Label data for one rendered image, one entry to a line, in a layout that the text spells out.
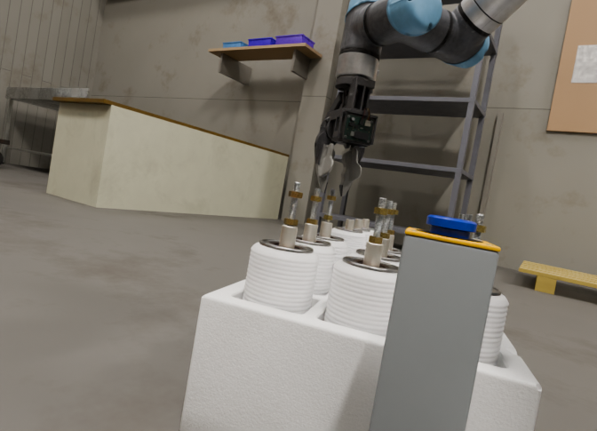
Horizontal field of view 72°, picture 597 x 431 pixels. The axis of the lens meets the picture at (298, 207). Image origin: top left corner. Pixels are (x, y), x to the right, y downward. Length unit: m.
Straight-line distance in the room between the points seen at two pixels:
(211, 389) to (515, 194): 3.55
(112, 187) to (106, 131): 0.37
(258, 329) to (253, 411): 0.10
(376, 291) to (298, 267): 0.10
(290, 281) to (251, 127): 4.72
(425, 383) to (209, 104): 5.56
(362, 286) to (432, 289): 0.18
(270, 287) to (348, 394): 0.15
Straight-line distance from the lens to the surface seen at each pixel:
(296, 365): 0.52
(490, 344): 0.53
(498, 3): 0.79
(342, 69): 0.79
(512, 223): 3.91
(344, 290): 0.52
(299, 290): 0.54
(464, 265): 0.34
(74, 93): 5.65
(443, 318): 0.35
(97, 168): 3.04
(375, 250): 0.54
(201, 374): 0.57
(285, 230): 0.56
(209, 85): 5.89
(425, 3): 0.73
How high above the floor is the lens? 0.33
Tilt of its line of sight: 2 degrees down
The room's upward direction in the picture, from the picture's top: 10 degrees clockwise
